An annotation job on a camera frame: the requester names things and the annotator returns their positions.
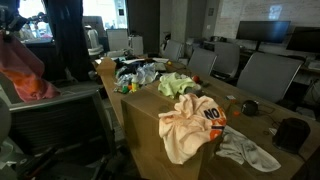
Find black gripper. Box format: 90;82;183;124
0;5;27;35

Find pink shirt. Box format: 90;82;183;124
0;32;60;102

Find yellow-green towel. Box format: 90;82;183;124
158;72;196;99

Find peach printed shirt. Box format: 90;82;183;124
158;93;227;164

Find grey chair far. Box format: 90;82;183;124
163;40;183;61

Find grey chair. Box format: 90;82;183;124
163;40;183;61
237;52;303;103
188;48;217;75

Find grey chair middle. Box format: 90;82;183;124
188;48;217;75

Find large cardboard box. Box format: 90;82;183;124
121;81;209;180

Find grey chair near right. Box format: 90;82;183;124
237;52;303;103

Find yellow glue bottle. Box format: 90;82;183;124
131;75;139;90

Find crumpled clear plastic bags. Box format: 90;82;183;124
115;63;159;86

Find red ball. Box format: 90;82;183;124
192;75;200;84

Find black monitor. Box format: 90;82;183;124
286;27;320;53
236;21;290;43

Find grey cloth on table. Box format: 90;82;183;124
216;126;281;172

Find small round black speaker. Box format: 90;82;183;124
241;100;258;116

